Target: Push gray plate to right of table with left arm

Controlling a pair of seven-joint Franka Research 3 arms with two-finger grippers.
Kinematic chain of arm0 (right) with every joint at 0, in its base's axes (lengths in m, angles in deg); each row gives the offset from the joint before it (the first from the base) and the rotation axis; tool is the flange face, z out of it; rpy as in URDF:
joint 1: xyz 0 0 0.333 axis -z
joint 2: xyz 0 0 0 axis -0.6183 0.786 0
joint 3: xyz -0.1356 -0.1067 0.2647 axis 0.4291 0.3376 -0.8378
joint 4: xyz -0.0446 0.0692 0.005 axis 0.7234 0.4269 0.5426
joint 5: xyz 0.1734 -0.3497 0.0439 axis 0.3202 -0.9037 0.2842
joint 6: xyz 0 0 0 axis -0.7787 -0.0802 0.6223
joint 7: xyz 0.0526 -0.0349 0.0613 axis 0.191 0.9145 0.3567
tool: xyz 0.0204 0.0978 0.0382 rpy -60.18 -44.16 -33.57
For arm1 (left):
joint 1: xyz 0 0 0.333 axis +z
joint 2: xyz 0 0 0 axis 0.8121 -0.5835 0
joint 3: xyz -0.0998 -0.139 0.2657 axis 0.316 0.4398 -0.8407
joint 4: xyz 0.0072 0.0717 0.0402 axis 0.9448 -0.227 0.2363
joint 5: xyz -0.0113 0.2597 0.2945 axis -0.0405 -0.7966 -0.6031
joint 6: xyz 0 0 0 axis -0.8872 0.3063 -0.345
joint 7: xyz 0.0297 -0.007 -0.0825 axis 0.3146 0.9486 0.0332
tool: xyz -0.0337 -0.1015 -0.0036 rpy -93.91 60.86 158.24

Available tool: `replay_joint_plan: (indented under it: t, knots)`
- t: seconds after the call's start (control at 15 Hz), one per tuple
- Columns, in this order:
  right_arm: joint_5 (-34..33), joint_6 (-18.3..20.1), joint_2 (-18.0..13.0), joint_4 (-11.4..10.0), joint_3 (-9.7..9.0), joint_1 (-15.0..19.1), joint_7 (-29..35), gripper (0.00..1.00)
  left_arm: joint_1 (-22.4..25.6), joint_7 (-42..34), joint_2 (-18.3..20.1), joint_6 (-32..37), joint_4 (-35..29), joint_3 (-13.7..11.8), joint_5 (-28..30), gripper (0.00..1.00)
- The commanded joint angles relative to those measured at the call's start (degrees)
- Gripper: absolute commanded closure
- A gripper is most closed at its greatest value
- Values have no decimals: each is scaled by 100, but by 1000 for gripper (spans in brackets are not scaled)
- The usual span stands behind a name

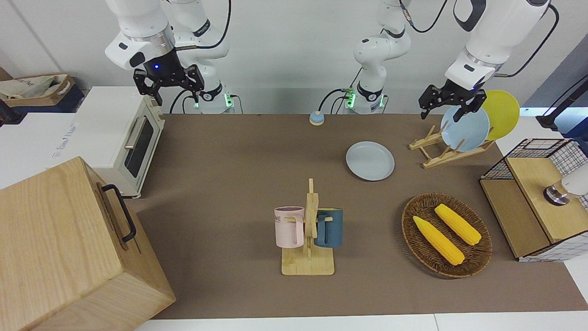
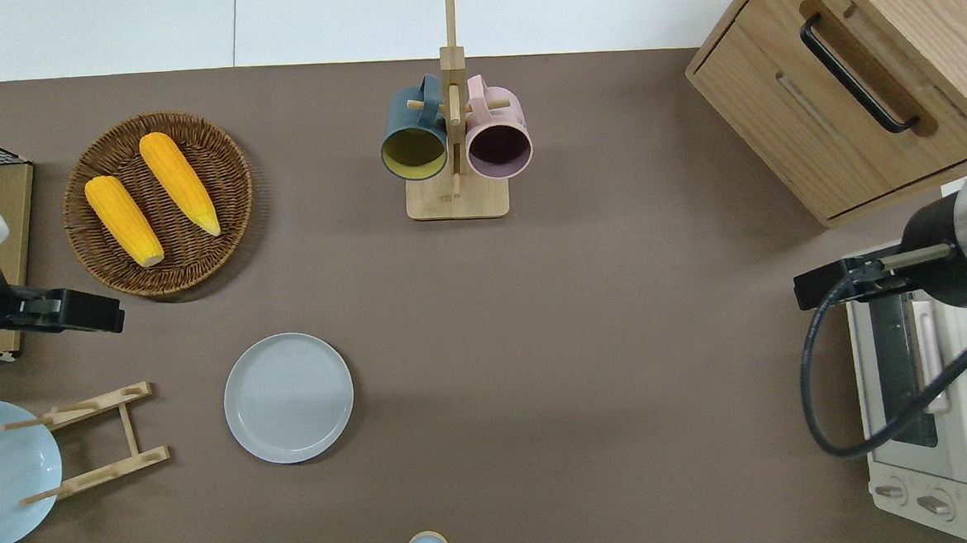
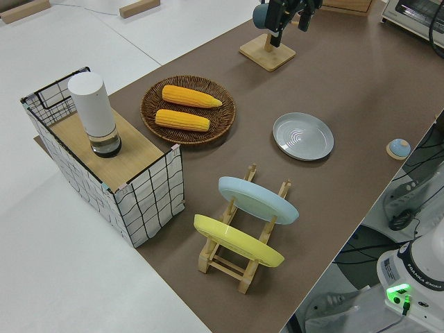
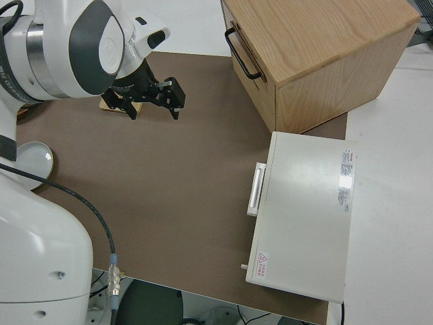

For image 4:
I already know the brown wicker basket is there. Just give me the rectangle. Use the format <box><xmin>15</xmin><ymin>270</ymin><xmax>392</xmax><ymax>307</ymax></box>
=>
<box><xmin>17</xmin><ymin>102</ymin><xmax>45</xmax><ymax>118</ymax></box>

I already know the light wooden drawer box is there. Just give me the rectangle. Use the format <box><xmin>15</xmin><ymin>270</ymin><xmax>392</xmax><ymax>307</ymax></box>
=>
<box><xmin>221</xmin><ymin>0</ymin><xmax>421</xmax><ymax>133</ymax></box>

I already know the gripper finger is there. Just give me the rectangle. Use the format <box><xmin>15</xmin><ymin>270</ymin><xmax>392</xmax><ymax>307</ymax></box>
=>
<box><xmin>102</xmin><ymin>88</ymin><xmax>141</xmax><ymax>121</ymax></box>
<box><xmin>153</xmin><ymin>77</ymin><xmax>187</xmax><ymax>121</ymax></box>

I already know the wooden mug stand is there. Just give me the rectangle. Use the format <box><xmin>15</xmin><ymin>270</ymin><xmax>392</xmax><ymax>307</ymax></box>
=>
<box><xmin>99</xmin><ymin>96</ymin><xmax>143</xmax><ymax>118</ymax></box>

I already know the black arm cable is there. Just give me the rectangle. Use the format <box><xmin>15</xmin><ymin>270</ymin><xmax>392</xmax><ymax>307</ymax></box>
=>
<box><xmin>0</xmin><ymin>0</ymin><xmax>22</xmax><ymax>33</ymax></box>

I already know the brown table mat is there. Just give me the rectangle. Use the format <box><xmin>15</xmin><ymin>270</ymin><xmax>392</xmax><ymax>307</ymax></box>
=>
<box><xmin>15</xmin><ymin>51</ymin><xmax>349</xmax><ymax>321</ymax></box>

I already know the black round base plate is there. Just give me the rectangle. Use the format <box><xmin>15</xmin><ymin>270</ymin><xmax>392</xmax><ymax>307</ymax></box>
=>
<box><xmin>116</xmin><ymin>280</ymin><xmax>185</xmax><ymax>325</ymax></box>

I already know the gray round plate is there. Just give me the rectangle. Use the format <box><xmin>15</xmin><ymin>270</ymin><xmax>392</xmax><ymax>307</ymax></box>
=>
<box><xmin>15</xmin><ymin>141</ymin><xmax>55</xmax><ymax>192</ymax></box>

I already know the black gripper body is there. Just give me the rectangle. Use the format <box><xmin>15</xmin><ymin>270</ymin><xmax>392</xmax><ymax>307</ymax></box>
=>
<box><xmin>113</xmin><ymin>62</ymin><xmax>160</xmax><ymax>102</ymax></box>

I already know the black cable with metal connector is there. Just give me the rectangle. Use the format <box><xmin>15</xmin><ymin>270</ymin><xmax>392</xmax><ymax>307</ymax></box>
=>
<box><xmin>0</xmin><ymin>162</ymin><xmax>124</xmax><ymax>318</ymax></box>

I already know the white toaster oven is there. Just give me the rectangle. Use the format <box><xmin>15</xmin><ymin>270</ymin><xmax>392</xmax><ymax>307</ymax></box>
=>
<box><xmin>239</xmin><ymin>131</ymin><xmax>359</xmax><ymax>304</ymax></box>

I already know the black metal drawer handle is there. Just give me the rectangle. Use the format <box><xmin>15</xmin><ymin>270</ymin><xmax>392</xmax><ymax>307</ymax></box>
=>
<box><xmin>224</xmin><ymin>27</ymin><xmax>268</xmax><ymax>81</ymax></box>

